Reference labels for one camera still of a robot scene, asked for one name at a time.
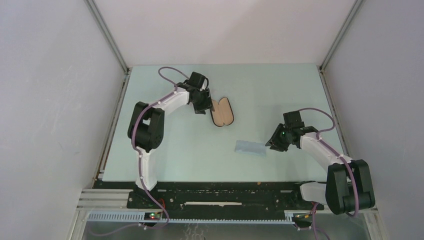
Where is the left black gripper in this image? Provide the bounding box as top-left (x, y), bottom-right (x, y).
top-left (191, 88), bottom-right (215, 115)

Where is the blue cleaning cloth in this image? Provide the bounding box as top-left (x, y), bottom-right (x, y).
top-left (234, 140), bottom-right (267, 157)

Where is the black glasses case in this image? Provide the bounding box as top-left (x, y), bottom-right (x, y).
top-left (210, 97), bottom-right (235, 127)

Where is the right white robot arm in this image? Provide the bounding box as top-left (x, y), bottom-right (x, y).
top-left (265, 110), bottom-right (376, 217)

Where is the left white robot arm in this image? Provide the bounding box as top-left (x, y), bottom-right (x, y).
top-left (127, 72), bottom-right (213, 208)

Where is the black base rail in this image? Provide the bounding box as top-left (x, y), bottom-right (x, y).
top-left (93, 180), bottom-right (314, 220)

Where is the right corner frame post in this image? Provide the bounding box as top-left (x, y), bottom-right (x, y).
top-left (318, 0), bottom-right (366, 72)

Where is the corner frame post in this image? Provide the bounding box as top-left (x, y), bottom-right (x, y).
top-left (84, 0), bottom-right (130, 74)
top-left (318, 0), bottom-right (366, 72)

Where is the left corner frame post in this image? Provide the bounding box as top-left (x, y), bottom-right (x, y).
top-left (84, 0), bottom-right (130, 74)

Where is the aluminium frame extrusion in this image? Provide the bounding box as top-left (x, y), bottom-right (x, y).
top-left (66, 188), bottom-right (131, 240)

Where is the slotted cable duct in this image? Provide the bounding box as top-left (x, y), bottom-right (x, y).
top-left (86, 211), bottom-right (304, 225)

